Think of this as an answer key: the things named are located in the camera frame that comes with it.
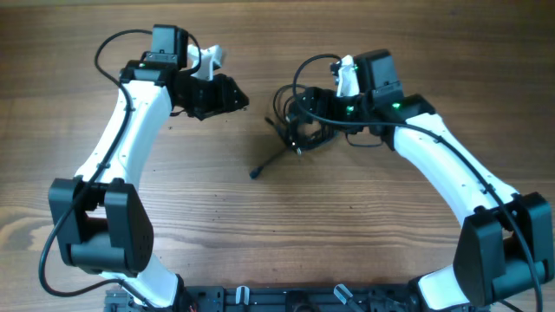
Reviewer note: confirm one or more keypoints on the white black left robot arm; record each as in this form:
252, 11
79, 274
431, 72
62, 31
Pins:
100, 223

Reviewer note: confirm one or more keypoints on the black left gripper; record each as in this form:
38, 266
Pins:
224, 102

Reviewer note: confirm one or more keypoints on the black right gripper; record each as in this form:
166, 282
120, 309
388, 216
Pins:
316, 94

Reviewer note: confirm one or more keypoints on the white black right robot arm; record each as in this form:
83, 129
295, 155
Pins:
505, 245

